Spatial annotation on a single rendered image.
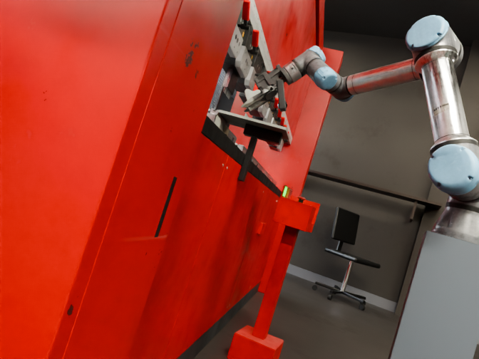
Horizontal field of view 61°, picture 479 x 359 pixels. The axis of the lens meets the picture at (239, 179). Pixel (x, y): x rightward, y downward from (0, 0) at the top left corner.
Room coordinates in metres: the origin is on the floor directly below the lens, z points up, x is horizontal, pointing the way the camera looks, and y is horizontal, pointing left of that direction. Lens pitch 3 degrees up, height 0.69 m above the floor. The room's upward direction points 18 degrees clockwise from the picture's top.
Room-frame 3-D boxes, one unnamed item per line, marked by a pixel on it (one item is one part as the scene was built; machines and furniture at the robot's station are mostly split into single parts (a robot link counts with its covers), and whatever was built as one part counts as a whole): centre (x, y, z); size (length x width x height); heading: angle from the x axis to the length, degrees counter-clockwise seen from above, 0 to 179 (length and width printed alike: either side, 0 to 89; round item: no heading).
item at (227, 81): (1.59, 0.15, 1.13); 0.10 x 0.02 x 0.10; 168
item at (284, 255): (1.97, -0.31, 0.39); 0.06 x 0.06 x 0.54; 70
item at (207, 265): (2.21, -0.03, 0.41); 3.00 x 0.21 x 0.83; 168
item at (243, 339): (1.96, -0.34, 0.06); 0.25 x 0.20 x 0.12; 70
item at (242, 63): (1.56, 0.15, 1.26); 0.15 x 0.09 x 0.17; 168
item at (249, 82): (1.76, 0.11, 1.26); 0.15 x 0.09 x 0.17; 168
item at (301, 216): (1.97, -0.31, 0.75); 0.20 x 0.16 x 0.18; 160
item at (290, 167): (3.85, -0.17, 1.15); 0.85 x 0.25 x 2.30; 78
